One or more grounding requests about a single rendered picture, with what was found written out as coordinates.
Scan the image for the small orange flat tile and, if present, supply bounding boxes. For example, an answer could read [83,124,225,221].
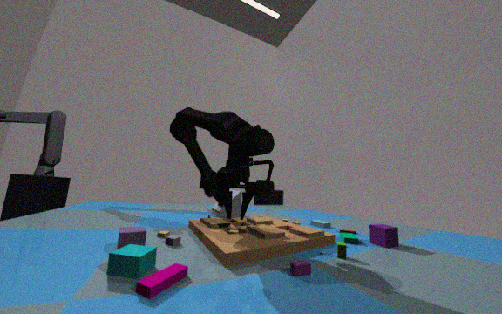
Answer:
[339,229,356,234]

